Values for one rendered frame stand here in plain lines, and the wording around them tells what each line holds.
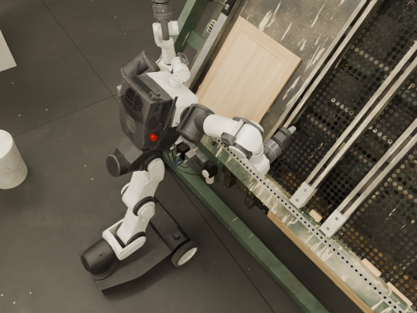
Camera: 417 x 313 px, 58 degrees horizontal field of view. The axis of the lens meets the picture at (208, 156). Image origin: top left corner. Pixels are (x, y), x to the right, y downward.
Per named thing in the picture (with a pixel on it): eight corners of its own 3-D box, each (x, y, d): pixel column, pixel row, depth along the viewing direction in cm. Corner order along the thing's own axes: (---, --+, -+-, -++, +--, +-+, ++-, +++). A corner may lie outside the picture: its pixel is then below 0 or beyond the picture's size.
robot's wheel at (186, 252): (175, 271, 253) (175, 259, 237) (170, 265, 255) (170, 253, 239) (198, 253, 262) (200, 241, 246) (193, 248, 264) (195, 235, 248)
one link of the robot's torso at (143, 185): (134, 222, 211) (146, 166, 180) (117, 200, 219) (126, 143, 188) (156, 211, 221) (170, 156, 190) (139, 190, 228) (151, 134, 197)
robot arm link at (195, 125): (196, 135, 148) (178, 128, 159) (210, 145, 154) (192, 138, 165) (211, 110, 150) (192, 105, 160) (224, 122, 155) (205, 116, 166)
